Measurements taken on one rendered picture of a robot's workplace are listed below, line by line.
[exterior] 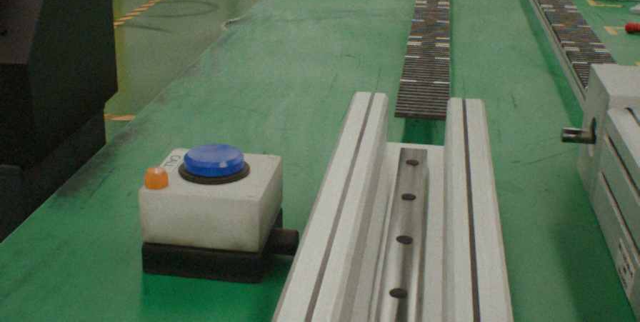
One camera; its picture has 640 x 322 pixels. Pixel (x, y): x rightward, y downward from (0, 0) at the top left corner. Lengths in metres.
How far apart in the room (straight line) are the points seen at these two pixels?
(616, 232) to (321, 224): 0.25
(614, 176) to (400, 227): 0.19
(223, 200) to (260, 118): 0.33
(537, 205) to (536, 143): 0.15
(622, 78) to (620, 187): 0.13
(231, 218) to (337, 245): 0.13
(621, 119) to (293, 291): 0.34
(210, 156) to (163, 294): 0.09
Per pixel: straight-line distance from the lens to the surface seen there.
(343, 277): 0.39
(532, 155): 0.79
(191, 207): 0.53
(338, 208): 0.45
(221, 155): 0.55
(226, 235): 0.53
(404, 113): 0.77
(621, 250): 0.59
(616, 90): 0.67
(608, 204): 0.63
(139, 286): 0.55
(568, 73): 1.04
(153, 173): 0.53
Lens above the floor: 1.05
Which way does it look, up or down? 20 degrees down
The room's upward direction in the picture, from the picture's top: 1 degrees clockwise
